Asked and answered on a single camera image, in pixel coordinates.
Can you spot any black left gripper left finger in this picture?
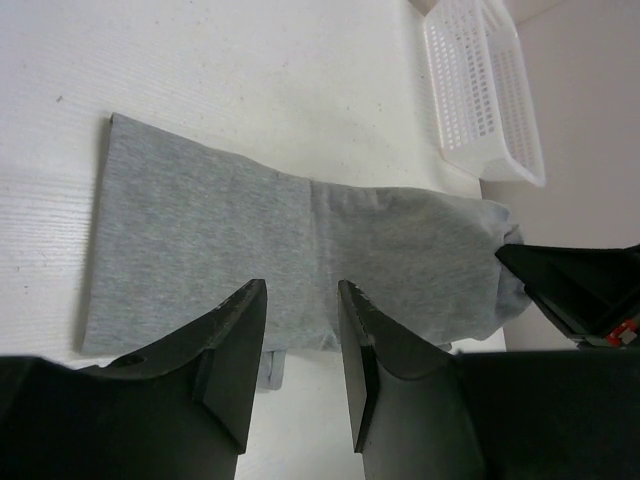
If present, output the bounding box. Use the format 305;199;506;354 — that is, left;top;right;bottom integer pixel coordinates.
1;280;267;479

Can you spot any grey tank top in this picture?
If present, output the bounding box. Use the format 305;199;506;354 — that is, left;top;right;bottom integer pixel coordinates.
81;114;530;390

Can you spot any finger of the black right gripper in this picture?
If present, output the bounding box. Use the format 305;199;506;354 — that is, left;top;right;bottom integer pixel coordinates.
496;244;639;345

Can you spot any white plastic basket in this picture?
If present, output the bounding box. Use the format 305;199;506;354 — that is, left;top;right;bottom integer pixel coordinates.
424;0;546;187

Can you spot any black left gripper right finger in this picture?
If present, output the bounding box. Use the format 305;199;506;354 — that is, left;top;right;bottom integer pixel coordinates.
338;281;639;479

